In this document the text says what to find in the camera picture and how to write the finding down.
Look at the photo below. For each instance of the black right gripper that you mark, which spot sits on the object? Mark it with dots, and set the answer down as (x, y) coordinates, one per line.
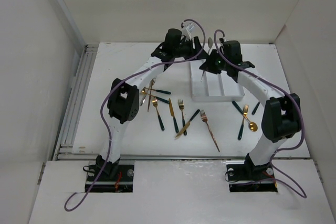
(208, 65)

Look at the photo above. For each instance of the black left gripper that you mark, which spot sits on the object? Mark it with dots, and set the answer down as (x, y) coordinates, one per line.
(196, 43)

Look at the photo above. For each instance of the rose gold fork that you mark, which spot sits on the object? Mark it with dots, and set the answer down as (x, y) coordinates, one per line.
(205, 120)

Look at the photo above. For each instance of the gold knife green handle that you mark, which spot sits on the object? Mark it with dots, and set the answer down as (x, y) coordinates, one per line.
(255, 108)
(187, 124)
(173, 116)

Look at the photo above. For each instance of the gold spoon green handle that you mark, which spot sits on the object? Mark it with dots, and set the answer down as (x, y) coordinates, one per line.
(160, 99)
(252, 125)
(156, 90)

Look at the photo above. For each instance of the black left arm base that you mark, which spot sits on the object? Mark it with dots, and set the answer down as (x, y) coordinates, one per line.
(121, 180)

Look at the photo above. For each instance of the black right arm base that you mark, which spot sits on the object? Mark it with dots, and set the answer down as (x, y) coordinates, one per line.
(243, 180)

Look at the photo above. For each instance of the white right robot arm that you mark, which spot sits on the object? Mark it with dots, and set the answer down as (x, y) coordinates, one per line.
(282, 117)

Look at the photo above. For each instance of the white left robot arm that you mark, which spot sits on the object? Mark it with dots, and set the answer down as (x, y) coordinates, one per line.
(123, 101)

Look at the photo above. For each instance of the white plastic cutlery tray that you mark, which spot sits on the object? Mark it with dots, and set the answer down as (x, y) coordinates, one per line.
(209, 87)

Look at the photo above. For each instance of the silver fork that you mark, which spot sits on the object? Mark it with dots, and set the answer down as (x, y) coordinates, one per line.
(152, 83)

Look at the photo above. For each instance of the gold fork green handle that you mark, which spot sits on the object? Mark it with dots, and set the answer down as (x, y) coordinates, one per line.
(242, 121)
(155, 104)
(181, 107)

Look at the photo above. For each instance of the aluminium rail frame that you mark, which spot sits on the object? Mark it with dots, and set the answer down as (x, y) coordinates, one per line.
(78, 88)

